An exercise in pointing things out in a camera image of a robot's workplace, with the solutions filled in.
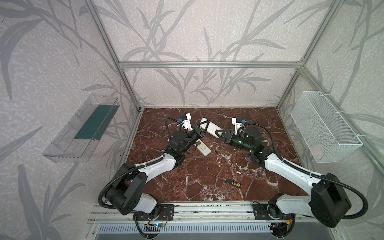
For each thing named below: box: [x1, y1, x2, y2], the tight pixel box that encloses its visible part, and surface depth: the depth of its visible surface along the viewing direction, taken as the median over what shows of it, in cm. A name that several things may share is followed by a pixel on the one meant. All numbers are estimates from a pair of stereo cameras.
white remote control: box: [200, 117, 223, 139], surface depth 77 cm
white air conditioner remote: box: [194, 139, 212, 157], surface depth 98 cm
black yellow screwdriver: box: [210, 173, 242, 189], surface depth 82 cm
